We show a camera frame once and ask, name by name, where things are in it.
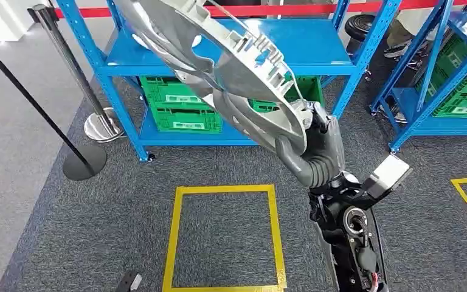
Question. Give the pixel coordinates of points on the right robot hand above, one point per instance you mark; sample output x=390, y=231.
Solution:
x=322, y=153

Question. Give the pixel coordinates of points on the black stanchion post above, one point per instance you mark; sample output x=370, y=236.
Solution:
x=84, y=163

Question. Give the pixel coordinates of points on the chrome stanchion post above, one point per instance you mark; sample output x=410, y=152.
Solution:
x=102, y=125

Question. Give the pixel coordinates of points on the red barrier belt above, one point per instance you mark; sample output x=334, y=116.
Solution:
x=257, y=10

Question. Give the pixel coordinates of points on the chrome wheel hubcap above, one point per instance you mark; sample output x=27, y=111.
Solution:
x=237, y=68

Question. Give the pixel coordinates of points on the black stool chrome legs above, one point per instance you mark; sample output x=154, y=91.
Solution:
x=358, y=26

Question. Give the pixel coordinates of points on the person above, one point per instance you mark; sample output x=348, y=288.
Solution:
x=398, y=36

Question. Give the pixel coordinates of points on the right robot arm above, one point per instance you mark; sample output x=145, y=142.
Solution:
x=350, y=241

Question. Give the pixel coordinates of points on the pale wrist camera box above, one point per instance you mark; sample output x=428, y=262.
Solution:
x=388, y=175

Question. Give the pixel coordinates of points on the blue metal shelf rack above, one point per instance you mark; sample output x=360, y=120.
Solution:
x=439, y=127
x=318, y=52

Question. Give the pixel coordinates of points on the robot black foot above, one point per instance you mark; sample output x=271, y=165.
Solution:
x=126, y=282

